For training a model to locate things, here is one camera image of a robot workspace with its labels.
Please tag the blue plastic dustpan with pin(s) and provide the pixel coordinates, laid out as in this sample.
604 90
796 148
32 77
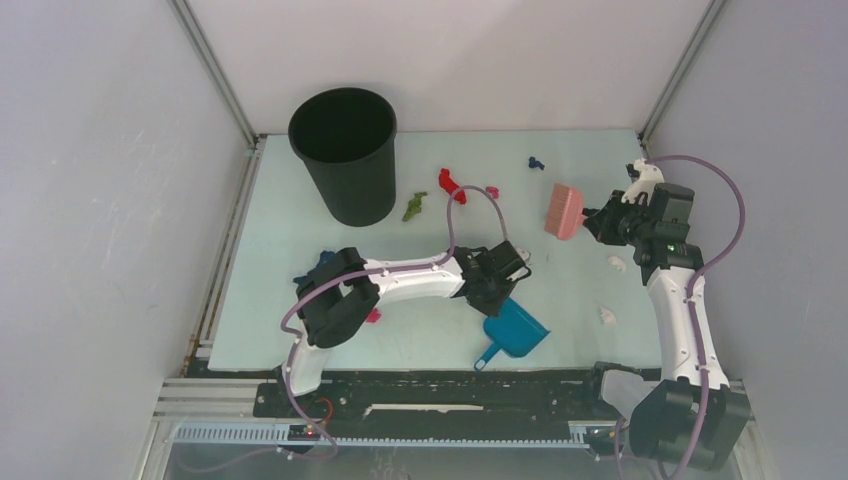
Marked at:
513 331

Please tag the pink hand brush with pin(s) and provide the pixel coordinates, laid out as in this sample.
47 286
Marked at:
564 215

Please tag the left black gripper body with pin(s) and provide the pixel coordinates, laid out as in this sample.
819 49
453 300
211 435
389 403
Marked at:
491 298

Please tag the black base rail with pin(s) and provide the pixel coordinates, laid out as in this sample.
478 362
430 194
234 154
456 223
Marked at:
500 406

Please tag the black cylindrical waste bin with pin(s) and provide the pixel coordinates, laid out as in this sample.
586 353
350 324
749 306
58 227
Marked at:
345 137

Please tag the blue paper scrap left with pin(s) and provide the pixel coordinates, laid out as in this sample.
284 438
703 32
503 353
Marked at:
324 257

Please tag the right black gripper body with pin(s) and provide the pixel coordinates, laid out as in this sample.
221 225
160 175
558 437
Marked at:
626 222

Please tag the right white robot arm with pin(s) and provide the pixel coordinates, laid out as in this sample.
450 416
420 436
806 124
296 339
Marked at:
692 414

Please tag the magenta paper scrap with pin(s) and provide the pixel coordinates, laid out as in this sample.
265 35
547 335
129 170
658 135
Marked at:
373 316

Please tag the red paper scrap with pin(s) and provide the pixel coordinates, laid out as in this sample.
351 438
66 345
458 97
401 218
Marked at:
451 187

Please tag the green paper scrap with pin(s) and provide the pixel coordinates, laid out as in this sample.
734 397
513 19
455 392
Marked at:
414 206

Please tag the white paper scrap near edge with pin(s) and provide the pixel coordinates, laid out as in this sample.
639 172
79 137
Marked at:
607 316

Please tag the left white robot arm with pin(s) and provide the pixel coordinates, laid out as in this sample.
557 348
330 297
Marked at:
335 298

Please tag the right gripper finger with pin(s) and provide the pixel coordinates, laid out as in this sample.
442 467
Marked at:
594 215
597 230

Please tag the dark blue paper scrap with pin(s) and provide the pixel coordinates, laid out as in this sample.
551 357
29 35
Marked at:
534 163

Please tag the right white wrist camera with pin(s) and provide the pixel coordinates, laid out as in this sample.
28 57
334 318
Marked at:
644 178

